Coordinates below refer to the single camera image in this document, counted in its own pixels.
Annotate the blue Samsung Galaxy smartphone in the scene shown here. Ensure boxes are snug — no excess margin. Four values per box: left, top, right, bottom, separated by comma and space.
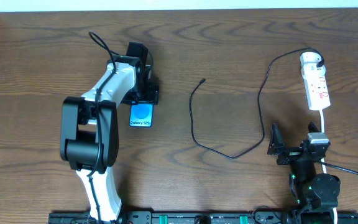
129, 104, 154, 128

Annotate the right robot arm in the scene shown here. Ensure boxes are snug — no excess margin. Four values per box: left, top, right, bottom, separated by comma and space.
267, 123, 341, 223

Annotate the black mounting rail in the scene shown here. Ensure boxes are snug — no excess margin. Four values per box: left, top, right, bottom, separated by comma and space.
47, 209, 358, 224

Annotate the white power strip cord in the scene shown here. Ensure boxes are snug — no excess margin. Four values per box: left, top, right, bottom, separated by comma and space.
318, 108, 339, 224

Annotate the white power strip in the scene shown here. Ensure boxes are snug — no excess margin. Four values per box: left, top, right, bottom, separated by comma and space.
301, 69, 331, 111

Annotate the black USB charging cable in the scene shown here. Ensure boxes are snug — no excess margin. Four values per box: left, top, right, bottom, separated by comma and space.
188, 47, 325, 160

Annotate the white USB charger plug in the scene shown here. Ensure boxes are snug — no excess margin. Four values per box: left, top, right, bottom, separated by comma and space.
300, 52, 326, 80

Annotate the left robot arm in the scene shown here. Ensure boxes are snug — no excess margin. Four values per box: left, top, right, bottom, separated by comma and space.
60, 55, 158, 223

